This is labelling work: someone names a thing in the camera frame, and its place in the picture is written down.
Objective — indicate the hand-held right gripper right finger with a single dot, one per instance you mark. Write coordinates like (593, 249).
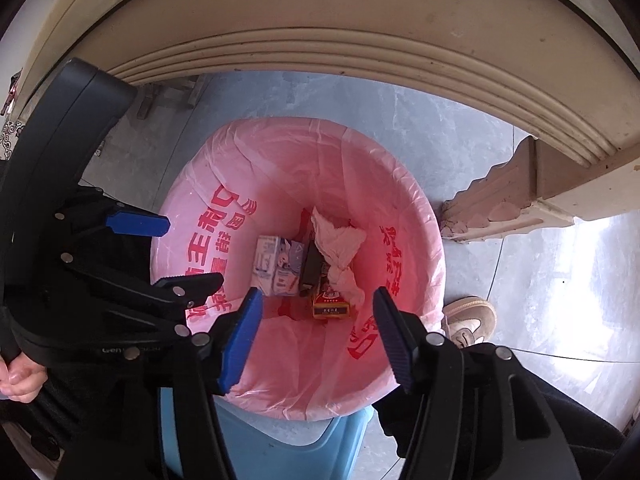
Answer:
(392, 330)

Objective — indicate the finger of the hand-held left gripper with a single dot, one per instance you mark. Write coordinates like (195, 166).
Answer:
(135, 223)
(190, 285)

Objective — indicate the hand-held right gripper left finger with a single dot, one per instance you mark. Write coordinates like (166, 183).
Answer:
(245, 340)

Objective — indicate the blue bin with pink liner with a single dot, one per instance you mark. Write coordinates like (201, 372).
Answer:
(280, 360)

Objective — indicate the red and gold cigarette pack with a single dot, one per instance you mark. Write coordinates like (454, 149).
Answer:
(330, 307)

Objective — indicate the blue box with cloud print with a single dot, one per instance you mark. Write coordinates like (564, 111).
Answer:
(290, 277)

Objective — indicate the black box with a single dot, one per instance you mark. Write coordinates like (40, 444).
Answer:
(312, 270)

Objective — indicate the white tissue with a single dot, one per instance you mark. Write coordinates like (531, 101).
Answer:
(340, 245)

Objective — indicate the person's left hand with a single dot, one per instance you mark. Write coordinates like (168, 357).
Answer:
(20, 377)

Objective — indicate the black and white patterned cover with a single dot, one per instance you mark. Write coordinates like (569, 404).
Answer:
(10, 134)

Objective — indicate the person's beige shoe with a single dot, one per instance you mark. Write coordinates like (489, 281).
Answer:
(470, 317)

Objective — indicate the beige coffee table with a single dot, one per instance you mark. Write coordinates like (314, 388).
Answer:
(350, 50)

